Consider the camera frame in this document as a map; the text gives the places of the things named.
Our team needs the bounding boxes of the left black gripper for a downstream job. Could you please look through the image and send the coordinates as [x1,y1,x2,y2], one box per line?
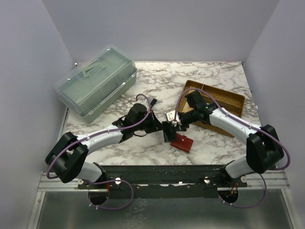
[134,110,166,134]

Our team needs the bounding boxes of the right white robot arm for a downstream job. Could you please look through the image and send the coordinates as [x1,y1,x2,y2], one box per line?
[174,89,284,187]

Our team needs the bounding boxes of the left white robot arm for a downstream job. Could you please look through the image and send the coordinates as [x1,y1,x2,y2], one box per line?
[45,103,181,188]

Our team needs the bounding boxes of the red leather card holder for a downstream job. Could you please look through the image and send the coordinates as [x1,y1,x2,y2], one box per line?
[170,134,193,153]

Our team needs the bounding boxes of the black T-shaped tool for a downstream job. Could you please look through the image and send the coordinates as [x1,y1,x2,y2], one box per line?
[150,98,158,108]

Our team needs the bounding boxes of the woven bamboo organizer tray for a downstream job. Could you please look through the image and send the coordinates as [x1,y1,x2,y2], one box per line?
[178,80,245,138]

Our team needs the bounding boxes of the green plastic storage box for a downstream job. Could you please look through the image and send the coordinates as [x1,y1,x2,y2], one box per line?
[54,46,137,123]

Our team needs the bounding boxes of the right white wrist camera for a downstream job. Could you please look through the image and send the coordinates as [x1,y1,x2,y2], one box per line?
[166,111,181,126]

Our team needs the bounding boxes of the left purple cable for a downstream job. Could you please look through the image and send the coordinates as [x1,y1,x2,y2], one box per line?
[46,93,155,211]

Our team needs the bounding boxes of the aluminium extrusion rail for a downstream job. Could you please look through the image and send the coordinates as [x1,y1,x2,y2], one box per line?
[38,167,290,192]

